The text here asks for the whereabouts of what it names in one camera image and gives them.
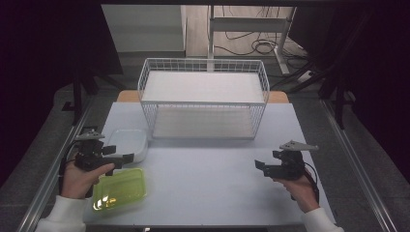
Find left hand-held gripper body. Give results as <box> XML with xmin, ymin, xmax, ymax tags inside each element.
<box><xmin>74</xmin><ymin>130</ymin><xmax>114</xmax><ymax>172</ymax></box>

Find black stand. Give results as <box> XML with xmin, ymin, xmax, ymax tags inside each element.
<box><xmin>61</xmin><ymin>59</ymin><xmax>128</xmax><ymax>127</ymax></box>
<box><xmin>270</xmin><ymin>18</ymin><xmax>362</xmax><ymax>130</ymax></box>

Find wooden board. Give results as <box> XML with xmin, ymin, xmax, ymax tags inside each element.
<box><xmin>116</xmin><ymin>89</ymin><xmax>290</xmax><ymax>104</ymax></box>

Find green plastic container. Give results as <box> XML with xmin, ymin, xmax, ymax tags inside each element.
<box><xmin>92</xmin><ymin>167</ymin><xmax>148</xmax><ymax>213</ymax></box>

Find white desk frame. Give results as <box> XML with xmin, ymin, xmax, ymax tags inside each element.
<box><xmin>207</xmin><ymin>5</ymin><xmax>298</xmax><ymax>75</ymax></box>

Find white cabinet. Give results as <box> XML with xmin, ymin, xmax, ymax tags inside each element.
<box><xmin>101</xmin><ymin>4</ymin><xmax>189</xmax><ymax>54</ymax></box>

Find white plastic container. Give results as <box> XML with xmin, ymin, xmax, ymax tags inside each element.
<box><xmin>105</xmin><ymin>129</ymin><xmax>149</xmax><ymax>164</ymax></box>

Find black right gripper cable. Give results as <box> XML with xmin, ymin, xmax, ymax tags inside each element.
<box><xmin>303</xmin><ymin>161</ymin><xmax>321</xmax><ymax>203</ymax></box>

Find person's right hand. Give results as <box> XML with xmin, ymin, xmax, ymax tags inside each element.
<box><xmin>274</xmin><ymin>175</ymin><xmax>320</xmax><ymax>214</ymax></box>

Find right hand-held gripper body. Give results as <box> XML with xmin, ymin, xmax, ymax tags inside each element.
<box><xmin>264</xmin><ymin>139</ymin><xmax>319</xmax><ymax>181</ymax></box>

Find white power strip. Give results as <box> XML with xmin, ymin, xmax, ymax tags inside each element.
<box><xmin>297</xmin><ymin>70</ymin><xmax>316</xmax><ymax>83</ymax></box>

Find black floor cables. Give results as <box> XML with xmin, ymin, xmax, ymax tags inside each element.
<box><xmin>214</xmin><ymin>5</ymin><xmax>312</xmax><ymax>64</ymax></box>

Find metal rail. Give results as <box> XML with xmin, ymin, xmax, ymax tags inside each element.
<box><xmin>16</xmin><ymin>96</ymin><xmax>95</xmax><ymax>232</ymax></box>
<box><xmin>319</xmin><ymin>99</ymin><xmax>399</xmax><ymax>232</ymax></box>

